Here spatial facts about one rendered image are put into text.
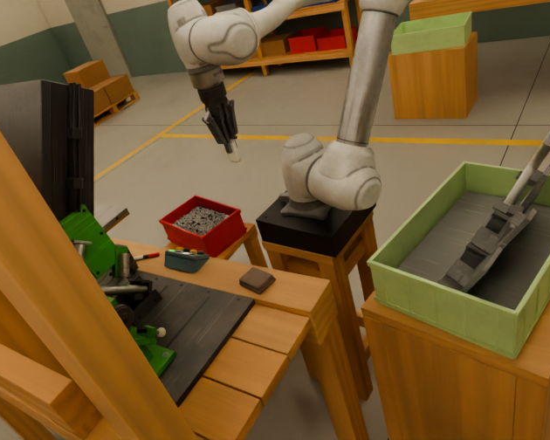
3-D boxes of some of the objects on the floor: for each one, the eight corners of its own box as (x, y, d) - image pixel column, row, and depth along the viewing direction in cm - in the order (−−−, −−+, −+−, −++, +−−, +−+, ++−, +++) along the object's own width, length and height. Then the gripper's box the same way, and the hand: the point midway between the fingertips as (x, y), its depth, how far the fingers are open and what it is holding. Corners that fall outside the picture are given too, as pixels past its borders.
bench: (134, 346, 266) (58, 230, 218) (369, 438, 184) (330, 284, 137) (36, 453, 221) (-86, 336, 174) (291, 637, 139) (192, 511, 92)
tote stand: (457, 327, 218) (450, 193, 175) (582, 372, 184) (612, 219, 141) (389, 442, 181) (359, 307, 138) (530, 524, 147) (548, 379, 105)
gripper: (205, 93, 114) (233, 173, 127) (233, 74, 122) (257, 150, 135) (184, 94, 118) (214, 172, 131) (213, 76, 127) (237, 150, 139)
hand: (232, 150), depth 131 cm, fingers closed
